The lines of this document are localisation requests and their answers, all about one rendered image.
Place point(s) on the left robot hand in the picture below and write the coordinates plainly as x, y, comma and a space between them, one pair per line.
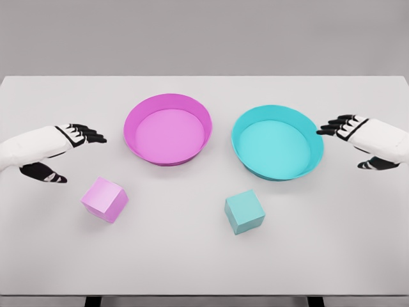
41, 142

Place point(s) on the cyan cube block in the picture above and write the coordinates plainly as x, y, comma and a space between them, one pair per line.
244, 211

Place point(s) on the pink cube block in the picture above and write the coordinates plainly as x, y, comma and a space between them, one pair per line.
103, 199

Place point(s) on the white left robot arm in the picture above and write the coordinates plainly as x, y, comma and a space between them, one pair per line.
4, 155

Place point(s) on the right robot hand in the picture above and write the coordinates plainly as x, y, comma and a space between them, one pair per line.
380, 140

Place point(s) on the pink round plate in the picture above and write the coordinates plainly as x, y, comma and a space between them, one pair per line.
167, 129

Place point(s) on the cyan round plate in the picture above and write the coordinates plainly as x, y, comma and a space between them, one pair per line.
276, 142

